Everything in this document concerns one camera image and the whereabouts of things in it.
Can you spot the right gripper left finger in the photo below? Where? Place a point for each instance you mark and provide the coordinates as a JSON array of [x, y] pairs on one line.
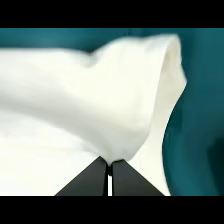
[[91, 181]]

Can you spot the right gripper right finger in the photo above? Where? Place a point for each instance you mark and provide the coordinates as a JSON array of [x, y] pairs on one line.
[[130, 181]]

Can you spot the white garment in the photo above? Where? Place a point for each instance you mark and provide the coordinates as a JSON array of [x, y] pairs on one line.
[[83, 100]]

